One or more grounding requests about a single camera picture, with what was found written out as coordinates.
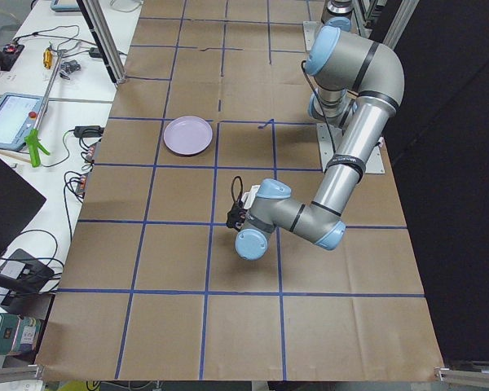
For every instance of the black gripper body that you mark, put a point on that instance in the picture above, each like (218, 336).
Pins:
(233, 218)

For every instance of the white faceted cup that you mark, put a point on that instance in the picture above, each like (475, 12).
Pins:
(248, 197)

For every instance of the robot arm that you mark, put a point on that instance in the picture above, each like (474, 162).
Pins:
(359, 87)

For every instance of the lilac plate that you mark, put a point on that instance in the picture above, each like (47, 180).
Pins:
(188, 135)

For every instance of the black power adapter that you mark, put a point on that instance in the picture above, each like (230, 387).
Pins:
(88, 131)

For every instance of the black monitor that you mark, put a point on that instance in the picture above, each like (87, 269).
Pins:
(19, 204)

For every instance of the teach pendant tablet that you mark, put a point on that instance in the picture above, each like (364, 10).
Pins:
(18, 114)

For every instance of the yellow utility knife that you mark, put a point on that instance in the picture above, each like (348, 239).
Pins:
(47, 58)

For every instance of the green tin box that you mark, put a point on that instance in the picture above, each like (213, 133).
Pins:
(19, 334)

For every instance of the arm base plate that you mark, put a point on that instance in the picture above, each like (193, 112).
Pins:
(328, 140)

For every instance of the green handled grabber tool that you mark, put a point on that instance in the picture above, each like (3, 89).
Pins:
(31, 140)

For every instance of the aluminium frame post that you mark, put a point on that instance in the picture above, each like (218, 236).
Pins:
(98, 26)

